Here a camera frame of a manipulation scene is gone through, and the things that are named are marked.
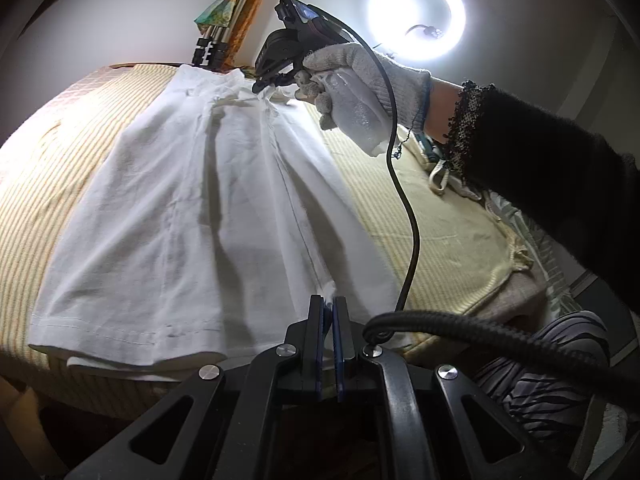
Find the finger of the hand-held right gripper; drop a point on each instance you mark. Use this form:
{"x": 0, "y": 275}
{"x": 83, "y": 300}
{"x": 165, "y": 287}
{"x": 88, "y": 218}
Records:
{"x": 265, "y": 82}

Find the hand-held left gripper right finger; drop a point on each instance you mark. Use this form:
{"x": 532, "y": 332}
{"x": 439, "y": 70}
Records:
{"x": 339, "y": 340}

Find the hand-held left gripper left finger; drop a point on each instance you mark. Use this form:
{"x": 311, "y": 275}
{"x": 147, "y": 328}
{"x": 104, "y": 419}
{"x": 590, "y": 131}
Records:
{"x": 320, "y": 340}

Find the white garment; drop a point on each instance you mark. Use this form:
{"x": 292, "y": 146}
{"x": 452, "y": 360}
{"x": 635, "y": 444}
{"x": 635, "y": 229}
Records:
{"x": 200, "y": 210}

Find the person's right forearm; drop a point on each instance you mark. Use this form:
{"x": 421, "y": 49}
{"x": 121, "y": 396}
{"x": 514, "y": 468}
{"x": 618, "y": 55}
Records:
{"x": 540, "y": 160}

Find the person's right hand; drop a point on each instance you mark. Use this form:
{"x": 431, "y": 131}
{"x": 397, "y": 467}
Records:
{"x": 365, "y": 65}

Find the orange patterned fabric strip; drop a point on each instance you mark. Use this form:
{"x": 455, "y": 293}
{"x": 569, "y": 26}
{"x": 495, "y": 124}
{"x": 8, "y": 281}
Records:
{"x": 250, "y": 20}

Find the silver tripod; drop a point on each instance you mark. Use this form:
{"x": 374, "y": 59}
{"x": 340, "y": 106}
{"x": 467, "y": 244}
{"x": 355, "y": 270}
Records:
{"x": 212, "y": 47}

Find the person's striped clothing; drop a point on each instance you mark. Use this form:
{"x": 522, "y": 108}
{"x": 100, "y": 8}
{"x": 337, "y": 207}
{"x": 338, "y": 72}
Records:
{"x": 545, "y": 390}

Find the striped bed sheet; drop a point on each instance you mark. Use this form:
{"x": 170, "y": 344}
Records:
{"x": 50, "y": 185}

